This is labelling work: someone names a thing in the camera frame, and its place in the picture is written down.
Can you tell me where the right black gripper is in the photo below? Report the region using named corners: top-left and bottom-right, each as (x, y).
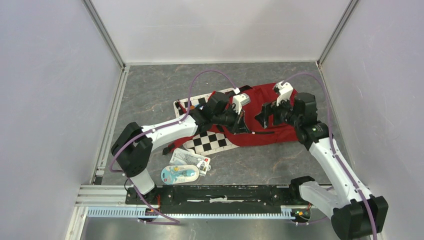
top-left (254, 93), bottom-right (301, 129)

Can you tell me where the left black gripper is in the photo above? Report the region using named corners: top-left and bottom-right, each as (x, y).
top-left (212, 104), bottom-right (249, 135)

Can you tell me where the red student backpack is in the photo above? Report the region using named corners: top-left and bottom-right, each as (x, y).
top-left (162, 82), bottom-right (311, 156)

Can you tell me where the blue packaged correction tape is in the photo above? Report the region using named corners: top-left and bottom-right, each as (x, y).
top-left (160, 165), bottom-right (200, 185)

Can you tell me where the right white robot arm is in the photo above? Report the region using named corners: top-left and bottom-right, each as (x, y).
top-left (255, 92), bottom-right (389, 240)

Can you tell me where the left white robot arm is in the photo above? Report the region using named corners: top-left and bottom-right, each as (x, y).
top-left (110, 92), bottom-right (251, 204)

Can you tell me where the black white chess mat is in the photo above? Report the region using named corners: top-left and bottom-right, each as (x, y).
top-left (173, 93), bottom-right (239, 156)

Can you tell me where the packaged ruler set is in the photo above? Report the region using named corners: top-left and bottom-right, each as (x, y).
top-left (169, 148), bottom-right (211, 176)

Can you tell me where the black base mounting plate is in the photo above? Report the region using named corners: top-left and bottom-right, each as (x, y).
top-left (125, 184), bottom-right (311, 214)

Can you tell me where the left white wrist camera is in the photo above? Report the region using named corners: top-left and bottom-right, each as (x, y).
top-left (232, 87), bottom-right (251, 115)

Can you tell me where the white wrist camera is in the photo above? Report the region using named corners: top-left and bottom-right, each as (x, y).
top-left (232, 87), bottom-right (251, 115)
top-left (273, 81), bottom-right (294, 107)

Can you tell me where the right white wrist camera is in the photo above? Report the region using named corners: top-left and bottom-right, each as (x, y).
top-left (273, 81), bottom-right (294, 107)

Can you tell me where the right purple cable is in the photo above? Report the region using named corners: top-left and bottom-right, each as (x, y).
top-left (281, 72), bottom-right (379, 240)

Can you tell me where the purple cable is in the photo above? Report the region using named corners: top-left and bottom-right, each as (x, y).
top-left (281, 72), bottom-right (379, 240)
top-left (108, 69), bottom-right (241, 226)

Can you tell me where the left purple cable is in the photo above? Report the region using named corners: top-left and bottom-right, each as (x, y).
top-left (108, 69), bottom-right (241, 226)

